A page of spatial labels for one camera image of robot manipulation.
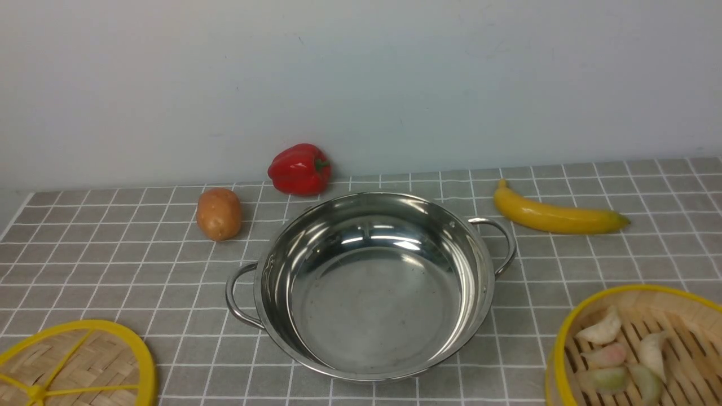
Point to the bamboo steamer basket yellow rim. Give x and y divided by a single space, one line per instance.
691 353

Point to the woven bamboo steamer lid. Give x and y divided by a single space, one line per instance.
85 362

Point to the stainless steel pot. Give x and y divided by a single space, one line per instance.
373 286

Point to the red bell pepper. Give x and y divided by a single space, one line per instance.
302 170

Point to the brown potato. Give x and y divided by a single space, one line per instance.
219 214

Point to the yellow banana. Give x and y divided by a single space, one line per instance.
567 220

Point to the grey checkered tablecloth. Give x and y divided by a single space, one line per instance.
136 256

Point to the white dumpling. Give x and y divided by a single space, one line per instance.
604 331

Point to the pink dumpling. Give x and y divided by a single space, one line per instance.
610 356

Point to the pale curved dumpling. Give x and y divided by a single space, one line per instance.
650 350

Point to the light green dumpling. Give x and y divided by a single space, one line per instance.
650 386

